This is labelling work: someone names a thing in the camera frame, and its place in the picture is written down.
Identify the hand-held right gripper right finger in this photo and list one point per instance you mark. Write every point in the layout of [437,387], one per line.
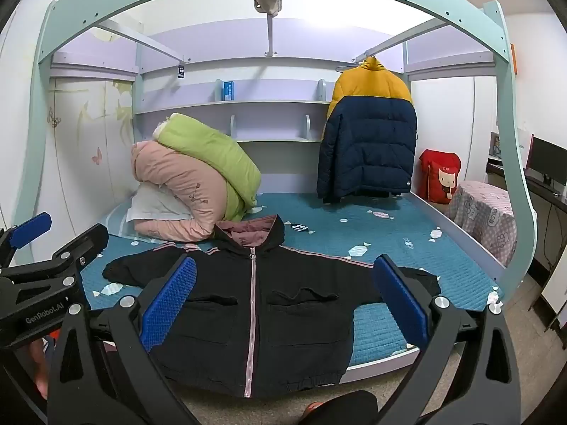
[401,301]

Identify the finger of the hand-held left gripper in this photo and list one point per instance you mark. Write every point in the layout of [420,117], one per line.
[31,229]
[84,245]

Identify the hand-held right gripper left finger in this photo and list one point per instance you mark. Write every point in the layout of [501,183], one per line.
[170,301]

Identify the black hooded jacket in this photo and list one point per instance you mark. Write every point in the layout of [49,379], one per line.
[301,318]

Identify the clothes hanger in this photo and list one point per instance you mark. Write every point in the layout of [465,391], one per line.
[371,58]

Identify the person's left hand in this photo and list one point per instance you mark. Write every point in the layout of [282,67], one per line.
[41,369]

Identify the white pillow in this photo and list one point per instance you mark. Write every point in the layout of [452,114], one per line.
[150,206]

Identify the teal candy print bed sheet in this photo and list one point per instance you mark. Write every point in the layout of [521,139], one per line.
[354,230]

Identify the white wardrobe with floral decals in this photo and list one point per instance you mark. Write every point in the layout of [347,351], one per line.
[88,150]

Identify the pink quilt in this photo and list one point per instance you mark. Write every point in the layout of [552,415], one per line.
[186,195]

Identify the person's leg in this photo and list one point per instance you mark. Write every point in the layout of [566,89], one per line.
[345,409]

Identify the red cartoon cushion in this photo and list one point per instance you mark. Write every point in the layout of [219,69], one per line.
[436,177]

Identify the green quilt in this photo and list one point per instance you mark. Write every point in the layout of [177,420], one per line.
[212,155]

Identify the white cabinet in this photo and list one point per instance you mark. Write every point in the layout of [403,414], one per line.
[556,287]

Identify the yellow and navy puffer jacket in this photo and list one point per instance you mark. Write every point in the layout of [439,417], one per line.
[367,141]

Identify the dark desk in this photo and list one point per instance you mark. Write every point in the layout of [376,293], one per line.
[542,194]

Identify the black hanging tag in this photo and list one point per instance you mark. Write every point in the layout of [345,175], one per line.
[181,72]

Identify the lilac shelf unit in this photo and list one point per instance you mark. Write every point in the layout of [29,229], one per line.
[274,128]

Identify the black monitor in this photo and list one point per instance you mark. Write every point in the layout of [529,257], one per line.
[549,159]

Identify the blue box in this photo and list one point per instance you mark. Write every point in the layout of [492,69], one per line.
[228,90]

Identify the photo frame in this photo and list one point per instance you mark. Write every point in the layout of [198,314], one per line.
[495,144]

